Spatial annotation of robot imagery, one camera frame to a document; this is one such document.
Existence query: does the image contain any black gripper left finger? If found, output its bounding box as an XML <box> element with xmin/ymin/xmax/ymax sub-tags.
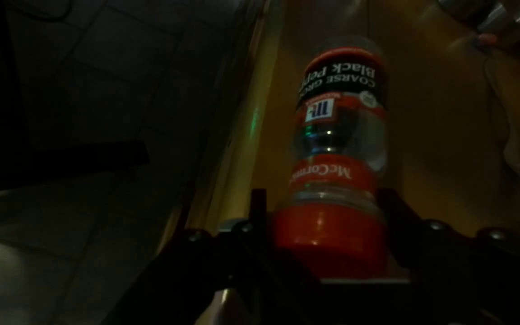
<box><xmin>233</xmin><ymin>187</ymin><xmax>278</xmax><ymax>284</ymax></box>

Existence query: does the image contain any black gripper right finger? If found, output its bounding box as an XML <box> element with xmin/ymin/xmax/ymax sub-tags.
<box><xmin>378</xmin><ymin>187</ymin><xmax>437</xmax><ymax>279</ymax></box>

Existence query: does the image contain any red spice bottle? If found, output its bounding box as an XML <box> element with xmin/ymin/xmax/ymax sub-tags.
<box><xmin>269</xmin><ymin>33</ymin><xmax>401</xmax><ymax>281</ymax></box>

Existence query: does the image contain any clear glass jar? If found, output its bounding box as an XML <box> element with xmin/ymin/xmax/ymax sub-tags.
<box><xmin>434</xmin><ymin>0</ymin><xmax>520</xmax><ymax>50</ymax></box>

